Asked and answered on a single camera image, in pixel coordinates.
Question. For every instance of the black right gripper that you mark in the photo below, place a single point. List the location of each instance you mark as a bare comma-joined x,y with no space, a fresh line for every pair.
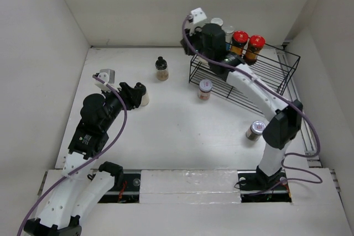
198,31

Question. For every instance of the dark spice jar white lid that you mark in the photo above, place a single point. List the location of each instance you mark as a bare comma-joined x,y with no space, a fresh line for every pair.
255,130

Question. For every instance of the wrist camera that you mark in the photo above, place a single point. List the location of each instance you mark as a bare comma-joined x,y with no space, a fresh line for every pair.
197,17
105,76

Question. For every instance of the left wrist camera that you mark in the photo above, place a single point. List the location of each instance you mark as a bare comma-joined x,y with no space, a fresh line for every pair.
105,76

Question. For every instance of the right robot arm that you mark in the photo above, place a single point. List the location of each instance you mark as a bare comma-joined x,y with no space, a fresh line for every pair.
284,117

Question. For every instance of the red-lid sauce jar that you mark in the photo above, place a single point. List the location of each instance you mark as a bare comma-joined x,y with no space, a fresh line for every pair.
238,42
255,45

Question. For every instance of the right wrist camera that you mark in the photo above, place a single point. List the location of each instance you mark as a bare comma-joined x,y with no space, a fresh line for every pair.
197,17

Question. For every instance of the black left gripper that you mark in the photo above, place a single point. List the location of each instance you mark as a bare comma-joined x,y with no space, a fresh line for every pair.
130,96

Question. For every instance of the black wire rack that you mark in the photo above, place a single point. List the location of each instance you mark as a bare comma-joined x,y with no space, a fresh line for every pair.
271,67

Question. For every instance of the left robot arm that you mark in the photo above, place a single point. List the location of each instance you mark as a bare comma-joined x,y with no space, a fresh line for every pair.
71,200

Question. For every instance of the white bottle black cap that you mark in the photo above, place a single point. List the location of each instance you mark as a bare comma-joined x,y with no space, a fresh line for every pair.
144,93

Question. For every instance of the metal base rail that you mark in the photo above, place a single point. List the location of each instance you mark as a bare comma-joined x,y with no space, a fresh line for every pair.
193,187

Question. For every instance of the white-lid spice jar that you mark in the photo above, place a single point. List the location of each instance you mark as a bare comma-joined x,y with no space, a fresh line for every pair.
205,88

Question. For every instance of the blue-label silver-lid jar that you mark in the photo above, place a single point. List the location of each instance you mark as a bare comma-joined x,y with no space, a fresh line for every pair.
229,31

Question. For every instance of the black-cap spice shaker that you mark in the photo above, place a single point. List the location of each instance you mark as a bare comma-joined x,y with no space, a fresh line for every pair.
161,66

